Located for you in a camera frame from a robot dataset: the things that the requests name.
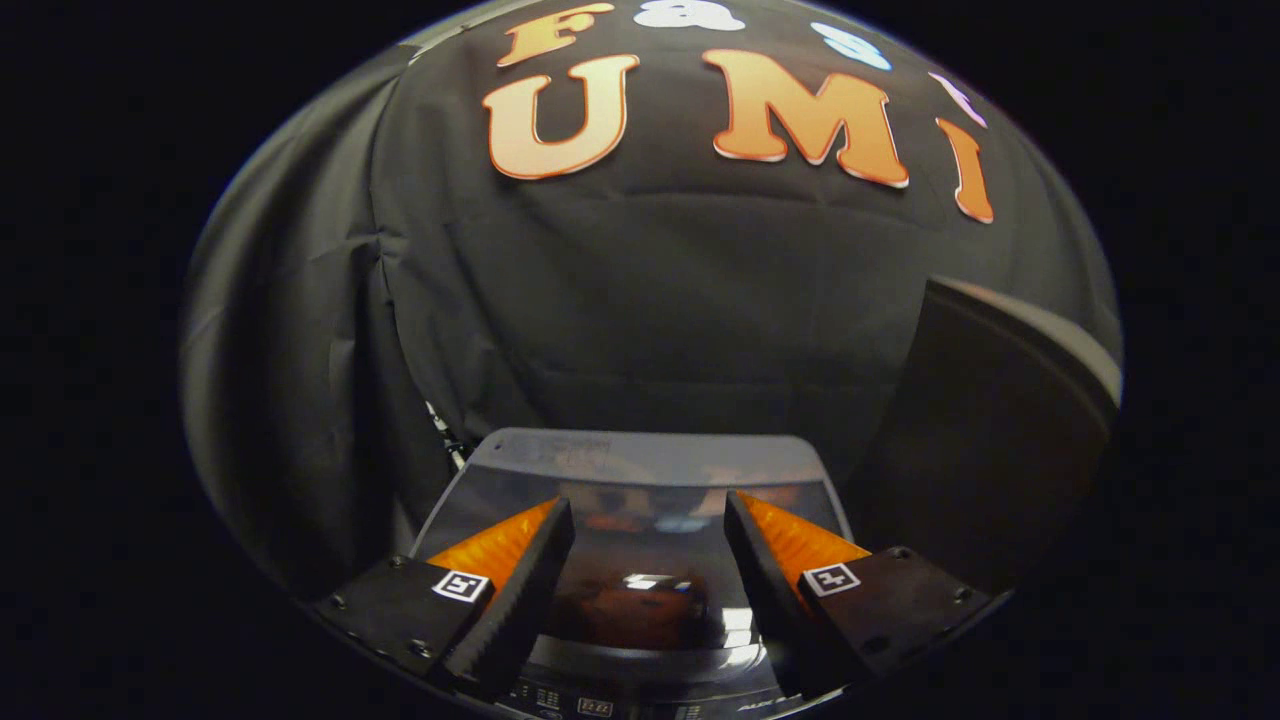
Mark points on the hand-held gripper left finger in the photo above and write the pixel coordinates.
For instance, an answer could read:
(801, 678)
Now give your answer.
(525, 605)

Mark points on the yellow polo shirt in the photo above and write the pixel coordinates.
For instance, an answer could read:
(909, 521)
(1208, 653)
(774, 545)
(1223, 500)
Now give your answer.
(620, 615)

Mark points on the grey washing machine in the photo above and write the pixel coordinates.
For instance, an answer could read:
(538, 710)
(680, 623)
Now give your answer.
(650, 705)

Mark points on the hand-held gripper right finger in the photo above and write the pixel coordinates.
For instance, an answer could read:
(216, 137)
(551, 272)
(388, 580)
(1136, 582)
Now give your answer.
(775, 605)

